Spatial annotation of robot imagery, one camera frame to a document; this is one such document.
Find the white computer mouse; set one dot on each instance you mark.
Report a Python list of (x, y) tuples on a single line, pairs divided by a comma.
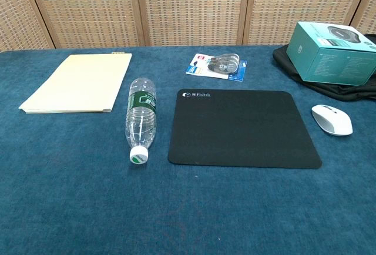
[(335, 122)]

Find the black mouse pad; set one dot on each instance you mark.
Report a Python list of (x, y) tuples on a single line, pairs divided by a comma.
[(243, 131)]

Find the clear plastic water bottle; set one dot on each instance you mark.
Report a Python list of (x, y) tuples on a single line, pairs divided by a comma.
[(141, 120)]

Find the correction tape blister pack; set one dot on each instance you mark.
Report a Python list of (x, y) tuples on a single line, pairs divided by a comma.
[(217, 66)]

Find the black backpack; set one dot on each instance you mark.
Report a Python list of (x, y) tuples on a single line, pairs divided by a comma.
[(282, 58)]

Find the woven wicker folding screen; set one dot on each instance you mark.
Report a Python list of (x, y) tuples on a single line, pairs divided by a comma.
[(188, 2)]

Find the manila paper folder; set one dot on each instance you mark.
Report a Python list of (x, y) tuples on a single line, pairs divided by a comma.
[(79, 84)]

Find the blue table cloth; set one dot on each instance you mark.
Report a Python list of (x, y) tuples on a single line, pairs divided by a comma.
[(88, 193)]

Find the teal product box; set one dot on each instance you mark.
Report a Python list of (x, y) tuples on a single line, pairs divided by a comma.
[(329, 61)]

